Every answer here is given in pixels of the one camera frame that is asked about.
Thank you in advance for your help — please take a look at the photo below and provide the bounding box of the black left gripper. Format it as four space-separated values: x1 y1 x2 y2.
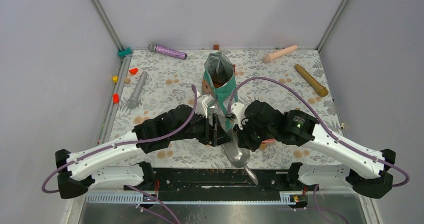
171 111 232 146

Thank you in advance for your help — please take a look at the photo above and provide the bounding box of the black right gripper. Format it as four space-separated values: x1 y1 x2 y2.
233 115 276 152

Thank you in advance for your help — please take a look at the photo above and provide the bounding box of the grey plastic scoop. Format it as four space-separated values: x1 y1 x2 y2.
222 130 259 186

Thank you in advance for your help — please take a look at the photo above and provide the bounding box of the green dog food bag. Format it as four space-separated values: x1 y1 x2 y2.
201 52 238 131

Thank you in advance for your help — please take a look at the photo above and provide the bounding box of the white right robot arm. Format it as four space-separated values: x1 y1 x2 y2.
230 101 396 199

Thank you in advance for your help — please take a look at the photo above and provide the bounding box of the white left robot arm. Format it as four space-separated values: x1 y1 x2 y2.
55 105 232 199

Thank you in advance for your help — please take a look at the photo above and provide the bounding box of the pink pet bowl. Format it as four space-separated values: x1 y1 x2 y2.
263 139 277 146

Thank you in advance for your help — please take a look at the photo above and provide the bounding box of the pink toy stick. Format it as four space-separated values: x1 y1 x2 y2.
262 45 298 63

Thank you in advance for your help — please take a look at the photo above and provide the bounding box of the brown wooden rolling pin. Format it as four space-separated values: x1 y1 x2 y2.
294 64 329 97

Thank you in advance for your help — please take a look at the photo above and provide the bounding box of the floral table mat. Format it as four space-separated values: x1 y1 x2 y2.
110 49 342 169

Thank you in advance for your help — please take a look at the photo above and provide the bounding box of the grey cylinder tool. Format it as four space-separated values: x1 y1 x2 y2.
127 71 148 110

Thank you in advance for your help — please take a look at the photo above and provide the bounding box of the beige toy block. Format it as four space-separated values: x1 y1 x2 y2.
123 78 131 84

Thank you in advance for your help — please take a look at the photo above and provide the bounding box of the red toy block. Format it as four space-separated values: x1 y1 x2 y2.
128 68 138 75

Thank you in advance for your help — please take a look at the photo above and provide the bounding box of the orange toy block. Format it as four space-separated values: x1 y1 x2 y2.
112 93 120 104

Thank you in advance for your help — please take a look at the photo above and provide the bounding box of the purple glitter microphone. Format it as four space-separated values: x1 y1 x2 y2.
148 43 187 60

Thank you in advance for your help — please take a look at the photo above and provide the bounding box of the teal clip in corner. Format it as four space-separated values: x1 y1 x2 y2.
117 47 132 58

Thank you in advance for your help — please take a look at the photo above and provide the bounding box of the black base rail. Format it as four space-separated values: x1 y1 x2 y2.
123 167 321 203

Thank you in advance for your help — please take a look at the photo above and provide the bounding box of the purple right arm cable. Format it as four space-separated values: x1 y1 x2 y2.
226 77 411 224

